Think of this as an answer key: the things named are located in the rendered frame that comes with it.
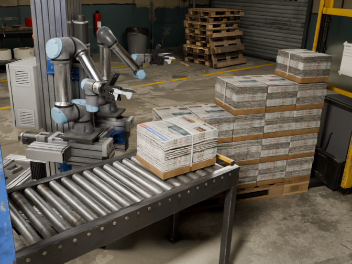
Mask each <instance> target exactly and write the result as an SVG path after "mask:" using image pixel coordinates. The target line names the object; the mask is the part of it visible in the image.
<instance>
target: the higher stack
mask: <svg viewBox="0 0 352 264"><path fill-rule="evenodd" d="M331 59H332V56H330V55H328V54H324V53H318V52H315V51H311V50H306V49H283V50H278V55H277V59H276V61H277V62H276V70H278V71H281V72H284V73H287V75H288V74H290V75H293V76H296V77H299V78H321V77H328V76H329V73H330V65H331ZM276 76H278V75H276ZM279 77H281V76H279ZM281 78H284V77H281ZM284 79H286V78H284ZM286 80H289V79H286ZM289 81H292V80H289ZM292 82H294V83H297V84H298V85H299V87H298V90H297V96H296V101H295V102H296V104H295V105H296V106H297V105H307V104H320V103H323V102H324V99H325V95H326V90H327V89H326V88H327V83H325V82H316V83H298V82H295V81H292ZM321 112H322V109H321V108H313V109H301V110H294V115H293V116H294V117H293V128H292V130H293V131H294V130H303V129H313V128H319V126H320V122H321V121H320V119H321ZM317 135H318V134H317V133H310V134H300V135H290V136H291V140H290V145H289V152H288V155H292V154H297V153H306V152H314V151H315V147H316V146H315V145H316V143H317ZM313 160H314V157H313V156H308V157H301V158H293V159H286V161H287V162H286V170H285V175H284V177H285V178H289V177H295V176H300V175H307V174H310V173H311V167H312V162H313ZM309 181H310V179H309V178H308V179H301V180H295V181H288V182H283V190H282V196H284V195H290V194H296V193H302V192H307V191H308V186H309Z"/></svg>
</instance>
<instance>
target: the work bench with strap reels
mask: <svg viewBox="0 0 352 264"><path fill-rule="evenodd" d="M15 26H22V27H17V28H15V27H13V28H12V26H11V27H9V26H4V27H5V28H4V33H3V29H0V34H16V33H29V32H33V28H32V18H25V25H15ZM29 57H35V47H33V48H29V47H21V48H15V49H14V56H12V53H11V50H10V49H0V65H6V64H8V63H12V62H15V61H18V60H22V59H25V58H29Z"/></svg>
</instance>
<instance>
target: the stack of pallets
mask: <svg viewBox="0 0 352 264"><path fill-rule="evenodd" d="M188 10H189V13H188V14H186V15H185V16H186V19H185V20H184V27H185V38H186V44H184V45H183V46H184V47H183V56H184V57H185V62H190V61H194V63H195V64H202V63H205V66H212V62H213V61H212V59H211V56H212V55H211V52H210V45H209V44H210V41H209V40H208V34H212V33H219V32H229V29H233V30H234V31H239V30H240V28H239V27H237V24H238V22H239V21H240V17H241V16H244V12H245V10H237V9H228V8H188ZM195 11H197V13H195ZM234 12H238V15H234ZM192 17H195V19H192ZM230 17H234V20H233V21H230ZM219 18H221V19H219ZM191 23H192V24H194V25H190V24H191ZM227 23H231V24H232V25H231V26H230V27H229V26H227ZM216 24H219V25H216ZM191 29H193V30H195V31H191ZM219 30H220V31H219ZM192 35H193V36H195V37H192ZM193 41H195V42H193ZM190 47H191V48H190ZM190 53H192V54H190ZM191 59H192V60H191Z"/></svg>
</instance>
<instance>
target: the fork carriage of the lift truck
mask: <svg viewBox="0 0 352 264"><path fill-rule="evenodd" d="M313 157H314V160H313V162H312V167H311V173H310V174H311V176H313V177H317V178H319V179H320V180H322V181H323V184H324V185H326V186H327V187H329V188H330V189H332V190H335V189H336V190H337V187H338V182H339V177H340V172H341V169H342V164H343V161H342V160H340V159H338V158H337V157H335V156H333V155H332V154H330V153H328V152H326V151H325V150H323V149H321V148H319V147H318V146H316V147H315V154H314V156H313Z"/></svg>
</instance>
